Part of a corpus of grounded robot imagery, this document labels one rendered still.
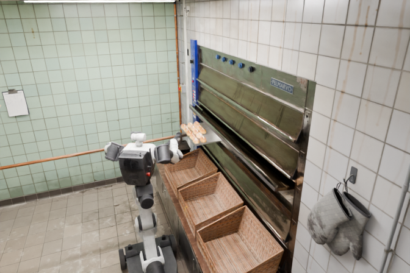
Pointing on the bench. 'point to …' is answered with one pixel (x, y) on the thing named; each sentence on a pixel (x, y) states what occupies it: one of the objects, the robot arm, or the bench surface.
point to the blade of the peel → (205, 135)
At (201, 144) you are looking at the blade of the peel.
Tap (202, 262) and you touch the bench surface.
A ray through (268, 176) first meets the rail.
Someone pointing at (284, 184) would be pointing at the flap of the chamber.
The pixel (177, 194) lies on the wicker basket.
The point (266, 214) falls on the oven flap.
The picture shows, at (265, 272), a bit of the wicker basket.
